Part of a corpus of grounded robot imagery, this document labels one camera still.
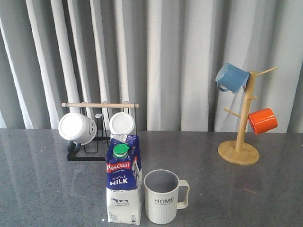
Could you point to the cream HOME mug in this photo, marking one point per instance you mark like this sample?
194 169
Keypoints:
161 188

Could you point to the orange enamel mug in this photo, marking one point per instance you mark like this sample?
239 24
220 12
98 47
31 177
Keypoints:
262 121

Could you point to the blue white milk carton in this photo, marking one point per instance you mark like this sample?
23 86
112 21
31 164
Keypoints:
124 180

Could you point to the grey pleated curtain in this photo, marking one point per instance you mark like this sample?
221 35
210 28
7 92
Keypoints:
162 54

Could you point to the white ribbed mug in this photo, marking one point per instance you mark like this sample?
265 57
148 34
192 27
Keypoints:
122 123

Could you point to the wooden mug tree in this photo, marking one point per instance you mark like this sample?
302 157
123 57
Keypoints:
237 151

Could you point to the black wire mug rack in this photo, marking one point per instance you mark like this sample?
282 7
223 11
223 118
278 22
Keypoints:
100 113

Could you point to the blue enamel mug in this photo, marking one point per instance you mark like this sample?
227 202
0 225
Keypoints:
231 78

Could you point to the white smiley face mug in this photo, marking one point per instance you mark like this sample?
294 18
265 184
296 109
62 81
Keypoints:
77 129

